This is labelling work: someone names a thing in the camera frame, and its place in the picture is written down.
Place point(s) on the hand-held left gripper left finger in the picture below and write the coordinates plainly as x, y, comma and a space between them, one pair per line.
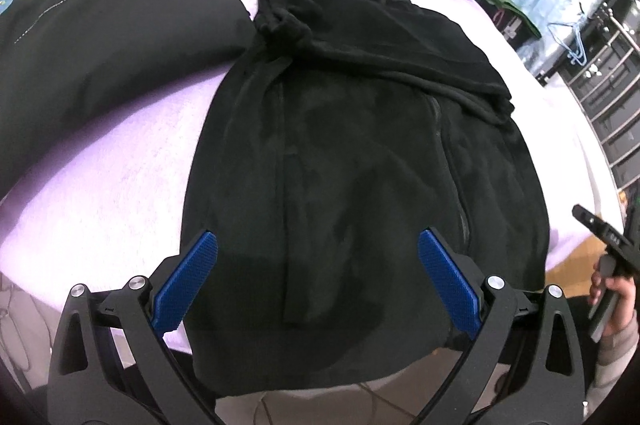
185, 285

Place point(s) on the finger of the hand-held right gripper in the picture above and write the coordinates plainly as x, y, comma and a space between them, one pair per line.
600, 230

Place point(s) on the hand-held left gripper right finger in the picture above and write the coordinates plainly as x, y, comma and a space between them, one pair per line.
447, 285

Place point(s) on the black fleece zip jacket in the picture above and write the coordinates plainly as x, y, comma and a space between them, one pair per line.
350, 155

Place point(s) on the black smooth garment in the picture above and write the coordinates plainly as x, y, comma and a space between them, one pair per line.
100, 55

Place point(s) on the person's right forearm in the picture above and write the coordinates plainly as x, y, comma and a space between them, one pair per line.
620, 365

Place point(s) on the blue clothes hanger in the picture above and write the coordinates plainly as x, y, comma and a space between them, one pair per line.
579, 55

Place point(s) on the person's right hand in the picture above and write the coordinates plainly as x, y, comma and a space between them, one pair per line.
625, 300

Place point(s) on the bed with purple sheet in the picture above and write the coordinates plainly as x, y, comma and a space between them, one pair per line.
125, 185

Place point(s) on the metal window grille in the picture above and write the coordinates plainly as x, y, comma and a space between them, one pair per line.
607, 65

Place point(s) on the black storage box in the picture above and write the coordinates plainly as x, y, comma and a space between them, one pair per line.
515, 35

